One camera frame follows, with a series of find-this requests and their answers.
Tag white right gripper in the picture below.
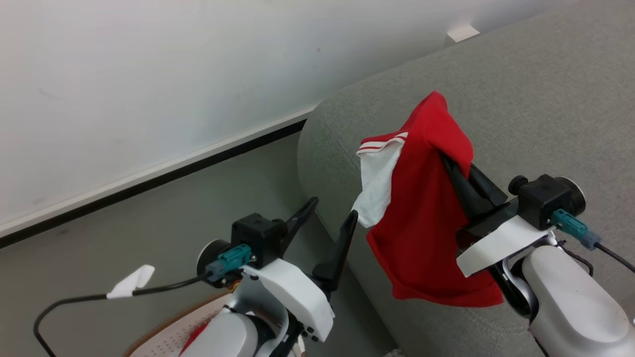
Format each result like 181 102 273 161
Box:
441 153 552 278

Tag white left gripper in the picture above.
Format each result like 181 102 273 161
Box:
242 197 359 343

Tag red and white garment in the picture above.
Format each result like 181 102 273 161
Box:
352 91 505 308

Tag red clothing in basket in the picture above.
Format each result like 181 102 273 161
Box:
180 320 212 356

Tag white perforated laundry basket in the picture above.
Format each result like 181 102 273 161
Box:
123 292 234 357

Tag grey fabric sofa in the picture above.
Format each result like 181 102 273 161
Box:
298 0 635 357

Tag black and white baseboard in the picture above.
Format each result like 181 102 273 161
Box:
0 104 318 249

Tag right camera black cable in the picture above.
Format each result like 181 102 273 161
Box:
552 208 635 273

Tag camera black cable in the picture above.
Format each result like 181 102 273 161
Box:
34 244 253 357
552 208 635 273

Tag left camera black cable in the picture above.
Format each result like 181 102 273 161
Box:
34 244 253 357

